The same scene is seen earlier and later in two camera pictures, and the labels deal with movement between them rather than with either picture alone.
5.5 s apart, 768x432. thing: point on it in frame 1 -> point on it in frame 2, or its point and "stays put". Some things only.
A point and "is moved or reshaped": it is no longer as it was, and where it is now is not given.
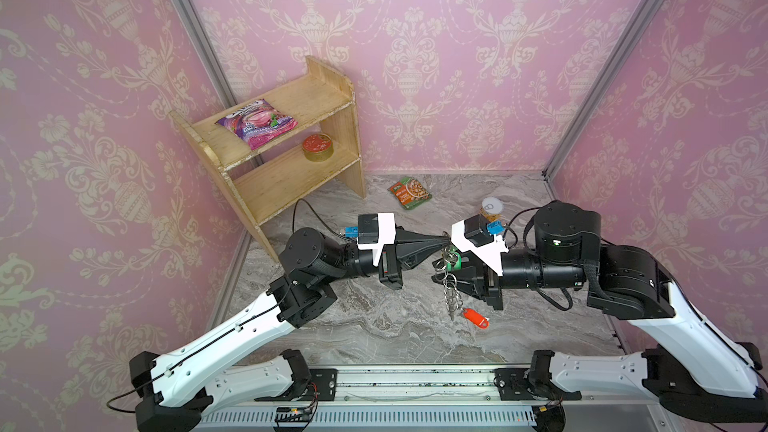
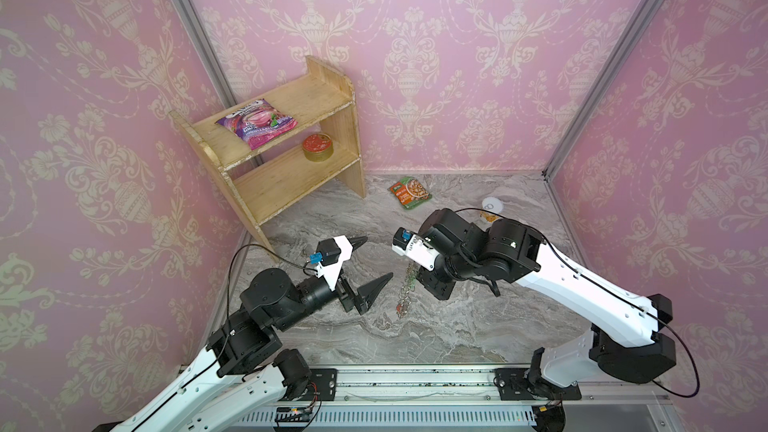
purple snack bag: (257, 122) stays put
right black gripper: (491, 282) -> (441, 280)
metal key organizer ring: (445, 273) is moved or reshaped
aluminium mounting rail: (394, 385) stays put
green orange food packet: (410, 192) stays put
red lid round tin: (318, 147) stays put
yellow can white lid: (492, 208) stays put
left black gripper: (409, 249) -> (367, 294)
